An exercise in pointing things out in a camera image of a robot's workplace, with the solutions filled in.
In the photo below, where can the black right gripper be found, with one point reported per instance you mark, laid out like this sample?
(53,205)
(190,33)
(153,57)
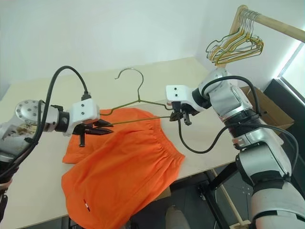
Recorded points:
(184,111)

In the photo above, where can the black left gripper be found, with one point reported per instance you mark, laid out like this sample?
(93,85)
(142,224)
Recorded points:
(82,130)

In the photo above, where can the orange shorts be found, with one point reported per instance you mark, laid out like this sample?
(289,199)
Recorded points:
(124,162)

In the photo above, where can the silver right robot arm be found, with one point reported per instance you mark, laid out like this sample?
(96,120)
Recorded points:
(228,100)

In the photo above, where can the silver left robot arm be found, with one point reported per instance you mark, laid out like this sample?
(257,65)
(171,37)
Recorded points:
(28,109)

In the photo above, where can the thin wooden pole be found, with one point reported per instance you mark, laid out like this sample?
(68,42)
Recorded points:
(230,198)

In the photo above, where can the brown cardboard box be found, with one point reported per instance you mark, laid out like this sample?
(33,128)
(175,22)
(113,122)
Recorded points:
(274,112)

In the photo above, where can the grey rounded shape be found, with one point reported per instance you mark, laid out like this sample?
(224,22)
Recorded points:
(175,217)

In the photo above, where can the black panel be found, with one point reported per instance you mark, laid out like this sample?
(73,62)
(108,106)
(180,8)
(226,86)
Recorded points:
(286,93)

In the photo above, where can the bright window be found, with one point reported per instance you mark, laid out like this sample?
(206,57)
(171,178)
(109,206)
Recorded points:
(294,62)

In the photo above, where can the wooden rack rod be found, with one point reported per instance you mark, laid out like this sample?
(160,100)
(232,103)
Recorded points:
(281,25)

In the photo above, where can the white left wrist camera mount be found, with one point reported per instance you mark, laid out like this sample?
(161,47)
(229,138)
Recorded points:
(87,111)

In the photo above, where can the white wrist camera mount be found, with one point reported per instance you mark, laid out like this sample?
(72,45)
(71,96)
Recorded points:
(184,91)
(87,111)

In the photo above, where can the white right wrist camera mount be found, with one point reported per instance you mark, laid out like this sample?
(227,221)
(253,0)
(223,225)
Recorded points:
(184,91)

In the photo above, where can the wooden rack post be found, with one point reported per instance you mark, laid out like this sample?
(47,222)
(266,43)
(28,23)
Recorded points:
(236,26)

